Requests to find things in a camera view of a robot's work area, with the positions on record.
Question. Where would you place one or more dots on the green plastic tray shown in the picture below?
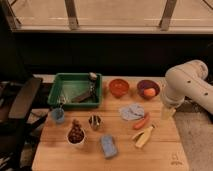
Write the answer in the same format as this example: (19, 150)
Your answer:
(67, 86)

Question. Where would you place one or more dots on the white bowl with grapes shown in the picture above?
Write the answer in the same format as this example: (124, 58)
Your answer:
(76, 136)

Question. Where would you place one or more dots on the dark spatula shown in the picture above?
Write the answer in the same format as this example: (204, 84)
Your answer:
(90, 92)

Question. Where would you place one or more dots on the metal cup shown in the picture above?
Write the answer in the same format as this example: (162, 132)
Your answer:
(95, 122)

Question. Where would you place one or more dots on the orange fruit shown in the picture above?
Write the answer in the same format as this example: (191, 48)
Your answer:
(150, 92)

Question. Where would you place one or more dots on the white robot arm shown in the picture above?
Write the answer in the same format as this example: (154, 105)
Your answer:
(186, 80)

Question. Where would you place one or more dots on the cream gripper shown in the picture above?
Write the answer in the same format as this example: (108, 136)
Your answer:
(166, 112)

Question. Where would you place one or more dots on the black chair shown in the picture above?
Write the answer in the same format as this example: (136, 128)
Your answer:
(14, 130)

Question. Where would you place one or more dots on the orange bowl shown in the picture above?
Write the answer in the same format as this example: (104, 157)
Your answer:
(118, 87)

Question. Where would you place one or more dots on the light blue cloth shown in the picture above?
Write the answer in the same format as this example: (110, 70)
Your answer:
(132, 112)

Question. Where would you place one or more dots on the purple bowl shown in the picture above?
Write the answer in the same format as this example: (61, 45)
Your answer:
(144, 84)

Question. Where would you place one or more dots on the orange carrot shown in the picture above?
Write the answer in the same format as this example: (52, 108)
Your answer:
(141, 122)

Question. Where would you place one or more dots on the blue cup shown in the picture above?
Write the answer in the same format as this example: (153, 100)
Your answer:
(57, 115)

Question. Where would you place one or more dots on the blue sponge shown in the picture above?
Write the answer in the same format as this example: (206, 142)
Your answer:
(108, 146)

